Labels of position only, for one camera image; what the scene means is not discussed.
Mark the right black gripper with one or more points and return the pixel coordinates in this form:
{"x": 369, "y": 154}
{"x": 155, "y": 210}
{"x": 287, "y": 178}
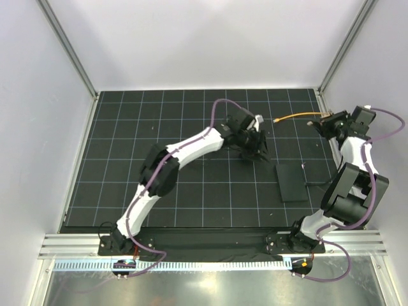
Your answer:
{"x": 322, "y": 127}

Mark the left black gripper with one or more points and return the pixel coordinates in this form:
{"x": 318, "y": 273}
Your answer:
{"x": 262, "y": 143}

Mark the black network switch box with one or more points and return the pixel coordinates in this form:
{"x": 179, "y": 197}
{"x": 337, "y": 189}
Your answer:
{"x": 291, "y": 182}

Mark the black power adapter with cord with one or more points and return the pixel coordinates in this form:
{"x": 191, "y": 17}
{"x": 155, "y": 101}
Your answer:
{"x": 243, "y": 154}

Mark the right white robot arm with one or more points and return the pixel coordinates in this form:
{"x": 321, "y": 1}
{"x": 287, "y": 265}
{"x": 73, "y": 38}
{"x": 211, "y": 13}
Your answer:
{"x": 357, "y": 188}

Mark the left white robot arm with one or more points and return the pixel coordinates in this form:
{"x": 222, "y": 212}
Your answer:
{"x": 160, "y": 170}

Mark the black grid cutting mat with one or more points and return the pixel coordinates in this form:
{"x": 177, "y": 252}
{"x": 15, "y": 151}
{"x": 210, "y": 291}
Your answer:
{"x": 221, "y": 192}

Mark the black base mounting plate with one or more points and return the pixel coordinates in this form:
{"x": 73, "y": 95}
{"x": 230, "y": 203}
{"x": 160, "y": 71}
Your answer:
{"x": 203, "y": 243}

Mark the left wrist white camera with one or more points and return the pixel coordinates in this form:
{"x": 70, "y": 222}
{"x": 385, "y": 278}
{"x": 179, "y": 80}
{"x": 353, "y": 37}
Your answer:
{"x": 258, "y": 120}

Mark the right aluminium frame post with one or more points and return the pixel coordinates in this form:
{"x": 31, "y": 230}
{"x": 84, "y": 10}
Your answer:
{"x": 352, "y": 34}

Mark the aluminium frame post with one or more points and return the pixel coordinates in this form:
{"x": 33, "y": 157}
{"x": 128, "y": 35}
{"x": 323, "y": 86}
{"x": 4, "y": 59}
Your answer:
{"x": 61, "y": 35}
{"x": 352, "y": 34}

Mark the aluminium front rail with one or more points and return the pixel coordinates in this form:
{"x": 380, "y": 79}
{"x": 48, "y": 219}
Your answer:
{"x": 355, "y": 242}

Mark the left aluminium frame post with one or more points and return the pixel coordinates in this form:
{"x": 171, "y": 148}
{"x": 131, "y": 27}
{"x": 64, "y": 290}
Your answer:
{"x": 61, "y": 35}

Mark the white slotted cable duct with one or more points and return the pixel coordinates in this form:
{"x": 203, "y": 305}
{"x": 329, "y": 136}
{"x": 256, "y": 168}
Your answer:
{"x": 126, "y": 265}

